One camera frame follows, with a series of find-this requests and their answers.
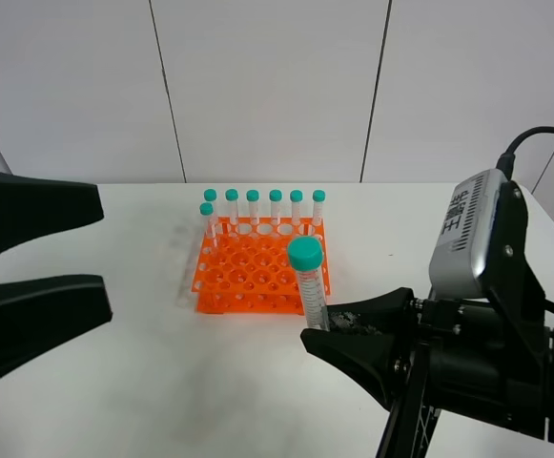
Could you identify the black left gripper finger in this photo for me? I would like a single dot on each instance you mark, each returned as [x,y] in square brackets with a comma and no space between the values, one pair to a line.
[37,316]
[31,208]

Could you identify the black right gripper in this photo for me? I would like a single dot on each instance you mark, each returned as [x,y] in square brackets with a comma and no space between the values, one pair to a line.
[481,348]

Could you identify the teal capped clear test tube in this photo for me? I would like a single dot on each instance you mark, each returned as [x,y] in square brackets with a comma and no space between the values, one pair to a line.
[306,257]

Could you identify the racked tube far right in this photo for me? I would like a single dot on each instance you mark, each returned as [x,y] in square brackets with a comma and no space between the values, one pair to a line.
[318,203]

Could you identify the racked tube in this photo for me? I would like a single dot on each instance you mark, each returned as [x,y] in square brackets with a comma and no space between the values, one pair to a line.
[296,197]
[210,196]
[275,197]
[231,196]
[208,213]
[252,196]
[318,203]

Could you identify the orange test tube rack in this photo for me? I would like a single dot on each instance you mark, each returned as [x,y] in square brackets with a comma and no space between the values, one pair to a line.
[246,269]

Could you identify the racked tube front left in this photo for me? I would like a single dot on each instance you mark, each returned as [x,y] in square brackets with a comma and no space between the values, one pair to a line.
[208,213]

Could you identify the racked tube back left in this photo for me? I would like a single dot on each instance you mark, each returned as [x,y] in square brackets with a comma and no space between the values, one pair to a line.
[210,196]

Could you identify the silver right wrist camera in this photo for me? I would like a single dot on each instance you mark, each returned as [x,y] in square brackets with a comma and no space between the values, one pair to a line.
[460,256]

